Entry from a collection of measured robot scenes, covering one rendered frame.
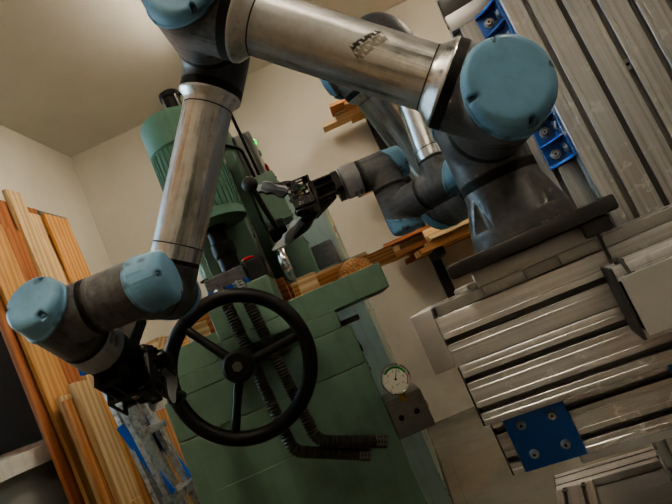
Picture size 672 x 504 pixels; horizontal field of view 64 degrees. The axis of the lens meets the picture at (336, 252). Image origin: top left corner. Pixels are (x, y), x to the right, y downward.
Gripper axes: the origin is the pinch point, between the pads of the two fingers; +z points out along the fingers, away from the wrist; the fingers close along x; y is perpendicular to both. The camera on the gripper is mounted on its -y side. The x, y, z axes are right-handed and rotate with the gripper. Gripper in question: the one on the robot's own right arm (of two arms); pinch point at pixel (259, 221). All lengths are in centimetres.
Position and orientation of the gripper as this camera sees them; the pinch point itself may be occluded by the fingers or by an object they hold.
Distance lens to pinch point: 123.6
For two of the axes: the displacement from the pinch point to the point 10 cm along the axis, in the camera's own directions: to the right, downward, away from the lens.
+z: -9.2, 3.8, -0.4
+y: -0.3, -1.8, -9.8
